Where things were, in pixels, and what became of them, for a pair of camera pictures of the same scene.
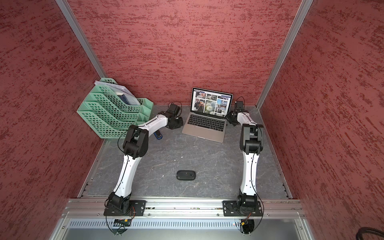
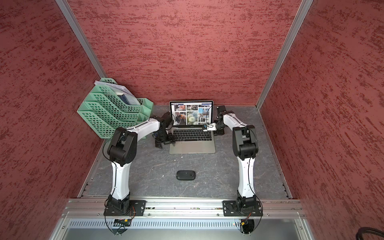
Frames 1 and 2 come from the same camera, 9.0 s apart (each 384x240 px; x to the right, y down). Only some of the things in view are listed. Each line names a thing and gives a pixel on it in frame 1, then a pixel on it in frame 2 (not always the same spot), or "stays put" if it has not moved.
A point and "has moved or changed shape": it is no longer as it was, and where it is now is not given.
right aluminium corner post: [304, 7] stays put
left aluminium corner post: [80, 34] stays put
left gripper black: [180, 124] -> [171, 140]
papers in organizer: [124, 96] stays put
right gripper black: [227, 116] -> [218, 132]
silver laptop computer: [209, 110] has moved or changed shape
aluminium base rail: [75, 207] stays put
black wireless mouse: [186, 175] stays put
